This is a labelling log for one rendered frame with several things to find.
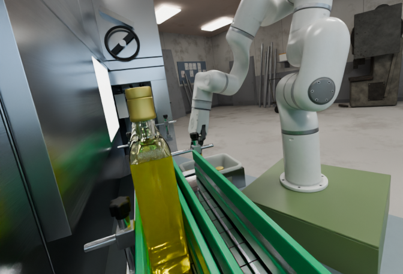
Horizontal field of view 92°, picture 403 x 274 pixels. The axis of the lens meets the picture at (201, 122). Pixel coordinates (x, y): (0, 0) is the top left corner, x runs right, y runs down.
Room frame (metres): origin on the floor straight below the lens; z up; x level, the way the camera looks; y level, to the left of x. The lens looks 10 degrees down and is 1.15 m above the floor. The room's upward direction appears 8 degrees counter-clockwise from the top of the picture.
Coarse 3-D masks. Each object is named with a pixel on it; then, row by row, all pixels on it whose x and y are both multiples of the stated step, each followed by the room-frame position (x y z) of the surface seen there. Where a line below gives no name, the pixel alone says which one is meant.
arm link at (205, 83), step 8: (200, 72) 0.73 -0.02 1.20; (208, 72) 0.67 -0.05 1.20; (216, 72) 0.65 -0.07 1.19; (200, 80) 0.70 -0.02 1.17; (208, 80) 0.65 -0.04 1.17; (216, 80) 0.63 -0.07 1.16; (224, 80) 0.65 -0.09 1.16; (200, 88) 0.71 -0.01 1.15; (208, 88) 0.65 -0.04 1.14; (216, 88) 0.64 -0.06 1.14; (224, 88) 0.66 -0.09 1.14; (200, 96) 0.71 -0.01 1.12; (208, 96) 0.71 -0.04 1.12
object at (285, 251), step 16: (208, 176) 0.46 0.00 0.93; (224, 192) 0.36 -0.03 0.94; (240, 192) 0.30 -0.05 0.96; (224, 208) 0.37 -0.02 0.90; (240, 208) 0.30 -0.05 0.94; (256, 208) 0.26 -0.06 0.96; (240, 224) 0.30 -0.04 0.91; (256, 224) 0.25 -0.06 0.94; (272, 224) 0.22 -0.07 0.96; (256, 240) 0.26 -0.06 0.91; (272, 240) 0.22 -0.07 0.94; (288, 240) 0.19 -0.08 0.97; (272, 256) 0.23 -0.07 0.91; (288, 256) 0.19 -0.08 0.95; (304, 256) 0.17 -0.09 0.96; (272, 272) 0.22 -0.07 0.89; (288, 272) 0.20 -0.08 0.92; (304, 272) 0.17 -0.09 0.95; (320, 272) 0.15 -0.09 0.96
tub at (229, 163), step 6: (210, 156) 0.83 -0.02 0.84; (216, 156) 0.83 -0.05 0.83; (222, 156) 0.84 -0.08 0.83; (228, 156) 0.80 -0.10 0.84; (186, 162) 0.79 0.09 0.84; (192, 162) 0.80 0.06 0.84; (210, 162) 0.82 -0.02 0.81; (216, 162) 0.83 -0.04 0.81; (222, 162) 0.84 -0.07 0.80; (228, 162) 0.80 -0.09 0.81; (234, 162) 0.74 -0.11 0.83; (240, 162) 0.72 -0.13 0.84; (180, 168) 0.75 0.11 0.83; (186, 168) 0.79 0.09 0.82; (192, 168) 0.79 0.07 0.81; (228, 168) 0.68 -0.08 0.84; (234, 168) 0.68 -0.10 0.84
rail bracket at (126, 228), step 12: (120, 204) 0.24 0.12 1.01; (120, 216) 0.24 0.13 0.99; (120, 228) 0.25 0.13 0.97; (132, 228) 0.25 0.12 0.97; (96, 240) 0.24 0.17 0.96; (108, 240) 0.24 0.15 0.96; (120, 240) 0.24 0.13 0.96; (132, 240) 0.24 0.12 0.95; (132, 252) 0.25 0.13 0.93; (132, 264) 0.25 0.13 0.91
